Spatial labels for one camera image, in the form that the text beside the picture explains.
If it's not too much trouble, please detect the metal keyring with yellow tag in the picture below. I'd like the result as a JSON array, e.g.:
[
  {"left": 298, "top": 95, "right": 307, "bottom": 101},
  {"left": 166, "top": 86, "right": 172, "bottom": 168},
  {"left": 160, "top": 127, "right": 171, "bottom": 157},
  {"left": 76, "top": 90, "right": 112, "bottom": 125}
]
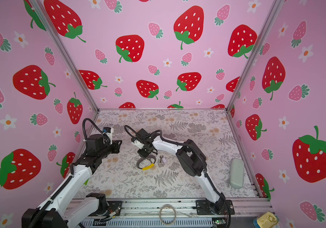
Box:
[{"left": 136, "top": 155, "right": 157, "bottom": 171}]

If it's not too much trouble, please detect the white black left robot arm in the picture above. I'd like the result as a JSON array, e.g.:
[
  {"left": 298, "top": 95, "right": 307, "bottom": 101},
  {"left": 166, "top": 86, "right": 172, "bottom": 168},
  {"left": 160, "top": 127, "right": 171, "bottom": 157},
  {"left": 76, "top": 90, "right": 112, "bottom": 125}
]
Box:
[{"left": 21, "top": 135, "right": 122, "bottom": 228}]

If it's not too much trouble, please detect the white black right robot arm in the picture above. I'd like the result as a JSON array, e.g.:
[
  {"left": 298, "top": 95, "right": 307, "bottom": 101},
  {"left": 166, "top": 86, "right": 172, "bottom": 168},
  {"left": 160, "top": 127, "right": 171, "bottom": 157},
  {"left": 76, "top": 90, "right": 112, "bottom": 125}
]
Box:
[{"left": 130, "top": 129, "right": 231, "bottom": 216}]

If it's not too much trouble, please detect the white plastic case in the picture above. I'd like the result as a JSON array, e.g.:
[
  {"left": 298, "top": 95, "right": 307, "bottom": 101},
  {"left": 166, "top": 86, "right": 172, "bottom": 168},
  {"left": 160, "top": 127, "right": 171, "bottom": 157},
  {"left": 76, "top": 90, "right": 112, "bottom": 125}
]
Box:
[{"left": 229, "top": 158, "right": 244, "bottom": 189}]

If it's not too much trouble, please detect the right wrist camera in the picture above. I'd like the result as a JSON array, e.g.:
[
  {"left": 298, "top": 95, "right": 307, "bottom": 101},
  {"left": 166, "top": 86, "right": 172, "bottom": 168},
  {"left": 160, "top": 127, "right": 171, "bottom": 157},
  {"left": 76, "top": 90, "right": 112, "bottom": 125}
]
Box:
[{"left": 131, "top": 138, "right": 145, "bottom": 149}]

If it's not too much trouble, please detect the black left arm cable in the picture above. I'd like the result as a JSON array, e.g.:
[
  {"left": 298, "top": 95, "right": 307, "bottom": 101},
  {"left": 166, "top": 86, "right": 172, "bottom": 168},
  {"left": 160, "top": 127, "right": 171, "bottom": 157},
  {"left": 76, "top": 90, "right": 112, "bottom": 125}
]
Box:
[{"left": 82, "top": 118, "right": 109, "bottom": 143}]

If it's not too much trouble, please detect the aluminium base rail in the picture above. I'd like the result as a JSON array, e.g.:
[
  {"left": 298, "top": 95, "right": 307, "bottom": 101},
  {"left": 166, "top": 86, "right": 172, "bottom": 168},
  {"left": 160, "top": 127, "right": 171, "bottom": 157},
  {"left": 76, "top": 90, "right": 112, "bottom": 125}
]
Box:
[{"left": 77, "top": 198, "right": 274, "bottom": 228}]

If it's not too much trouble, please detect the coiled beige cable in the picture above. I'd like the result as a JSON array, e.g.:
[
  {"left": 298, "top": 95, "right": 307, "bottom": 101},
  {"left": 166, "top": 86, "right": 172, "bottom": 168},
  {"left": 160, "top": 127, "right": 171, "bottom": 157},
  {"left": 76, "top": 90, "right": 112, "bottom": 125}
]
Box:
[{"left": 159, "top": 204, "right": 177, "bottom": 226}]

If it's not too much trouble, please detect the aluminium corner post left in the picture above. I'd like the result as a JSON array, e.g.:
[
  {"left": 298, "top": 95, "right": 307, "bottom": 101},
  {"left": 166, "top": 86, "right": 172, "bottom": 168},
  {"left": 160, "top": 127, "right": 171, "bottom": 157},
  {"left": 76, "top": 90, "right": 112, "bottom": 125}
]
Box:
[{"left": 30, "top": 0, "right": 99, "bottom": 114}]

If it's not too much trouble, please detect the aluminium corner post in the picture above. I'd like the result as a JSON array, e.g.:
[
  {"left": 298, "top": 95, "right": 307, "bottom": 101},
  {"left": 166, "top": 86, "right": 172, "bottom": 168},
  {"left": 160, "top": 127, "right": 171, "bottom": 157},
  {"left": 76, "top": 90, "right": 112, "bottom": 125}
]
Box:
[
  {"left": 30, "top": 0, "right": 99, "bottom": 114},
  {"left": 226, "top": 0, "right": 285, "bottom": 113}
]

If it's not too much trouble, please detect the aluminium corner post right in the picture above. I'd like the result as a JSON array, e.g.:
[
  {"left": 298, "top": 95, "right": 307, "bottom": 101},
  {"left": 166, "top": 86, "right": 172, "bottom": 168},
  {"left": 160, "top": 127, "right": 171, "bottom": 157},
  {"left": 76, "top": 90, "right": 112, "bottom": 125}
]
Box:
[{"left": 226, "top": 0, "right": 285, "bottom": 113}]

